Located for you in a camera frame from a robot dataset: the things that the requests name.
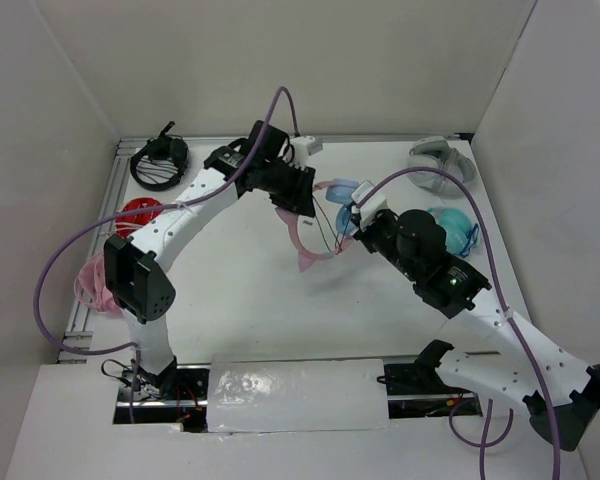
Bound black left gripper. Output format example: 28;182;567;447
258;158;315;217

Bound blue pink cat-ear headphones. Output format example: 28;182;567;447
275;179;360;272

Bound thin black headphone cable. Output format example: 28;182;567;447
310;197;356;256

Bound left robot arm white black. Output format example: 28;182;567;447
104;121;322;399

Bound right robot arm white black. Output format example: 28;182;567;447
352;208;600;452

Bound grey white headphones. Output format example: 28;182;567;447
407;136;477;199

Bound red headphones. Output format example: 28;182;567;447
114;197;163;238

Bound white taped front panel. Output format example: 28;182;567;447
206;359;390;433

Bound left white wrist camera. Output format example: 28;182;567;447
283;136;323;170

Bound teal headphones blue cord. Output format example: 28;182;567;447
427;207;481;259

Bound black wired headphones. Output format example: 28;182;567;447
129;121;191;192

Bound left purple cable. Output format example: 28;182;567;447
33;86;301;356

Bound purple cable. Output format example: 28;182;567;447
359;167;564;480
33;86;301;356

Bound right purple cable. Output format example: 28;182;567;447
359;167;564;480

